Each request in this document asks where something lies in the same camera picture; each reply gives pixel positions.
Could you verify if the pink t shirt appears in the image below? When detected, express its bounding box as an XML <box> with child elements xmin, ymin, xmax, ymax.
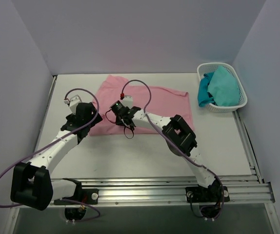
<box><xmin>89</xmin><ymin>75</ymin><xmax>195</xmax><ymax>136</ymax></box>

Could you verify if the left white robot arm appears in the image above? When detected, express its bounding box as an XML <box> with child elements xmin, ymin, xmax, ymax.
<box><xmin>10</xmin><ymin>102</ymin><xmax>102</xmax><ymax>211</ymax></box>

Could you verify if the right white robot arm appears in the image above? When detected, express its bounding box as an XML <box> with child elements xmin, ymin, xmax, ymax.
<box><xmin>110</xmin><ymin>101</ymin><xmax>222</xmax><ymax>201</ymax></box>

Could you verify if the dark teal t shirt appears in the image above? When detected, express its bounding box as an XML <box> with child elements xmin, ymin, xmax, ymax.
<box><xmin>198</xmin><ymin>72</ymin><xmax>215</xmax><ymax>107</ymax></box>

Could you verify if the white plastic basket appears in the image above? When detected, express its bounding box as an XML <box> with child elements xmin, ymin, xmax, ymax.
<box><xmin>197</xmin><ymin>62</ymin><xmax>248</xmax><ymax>113</ymax></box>

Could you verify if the light teal t shirt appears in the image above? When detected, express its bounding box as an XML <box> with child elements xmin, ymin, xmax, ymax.
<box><xmin>208</xmin><ymin>65</ymin><xmax>240</xmax><ymax>107</ymax></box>

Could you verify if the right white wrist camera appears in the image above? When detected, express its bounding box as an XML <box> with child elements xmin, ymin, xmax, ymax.
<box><xmin>120</xmin><ymin>93</ymin><xmax>133</xmax><ymax>108</ymax></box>

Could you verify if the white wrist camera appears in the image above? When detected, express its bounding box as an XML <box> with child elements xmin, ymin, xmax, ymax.
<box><xmin>120</xmin><ymin>93</ymin><xmax>133</xmax><ymax>108</ymax></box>
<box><xmin>64</xmin><ymin>95</ymin><xmax>82</xmax><ymax>114</ymax></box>

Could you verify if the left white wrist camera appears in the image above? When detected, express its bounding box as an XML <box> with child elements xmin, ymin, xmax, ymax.
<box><xmin>64</xmin><ymin>95</ymin><xmax>82</xmax><ymax>114</ymax></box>

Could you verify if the black wire loop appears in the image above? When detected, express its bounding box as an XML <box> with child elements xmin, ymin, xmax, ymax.
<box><xmin>104</xmin><ymin>109</ymin><xmax>135</xmax><ymax>140</ymax></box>

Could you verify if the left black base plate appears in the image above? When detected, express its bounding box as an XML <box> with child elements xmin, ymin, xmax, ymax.
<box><xmin>53</xmin><ymin>188</ymin><xmax>99</xmax><ymax>205</ymax></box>

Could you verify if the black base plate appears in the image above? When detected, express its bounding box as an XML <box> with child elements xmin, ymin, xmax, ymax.
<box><xmin>185</xmin><ymin>186</ymin><xmax>222</xmax><ymax>203</ymax></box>
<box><xmin>53</xmin><ymin>188</ymin><xmax>99</xmax><ymax>205</ymax></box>

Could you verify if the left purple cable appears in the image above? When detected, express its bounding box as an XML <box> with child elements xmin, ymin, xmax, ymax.
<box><xmin>0</xmin><ymin>88</ymin><xmax>101</xmax><ymax>222</ymax></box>

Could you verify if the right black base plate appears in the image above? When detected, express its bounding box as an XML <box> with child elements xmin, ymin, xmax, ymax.
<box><xmin>185</xmin><ymin>186</ymin><xmax>222</xmax><ymax>203</ymax></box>

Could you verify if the aluminium rail frame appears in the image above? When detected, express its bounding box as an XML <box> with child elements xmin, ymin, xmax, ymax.
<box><xmin>8</xmin><ymin>75</ymin><xmax>276</xmax><ymax>234</ymax></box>

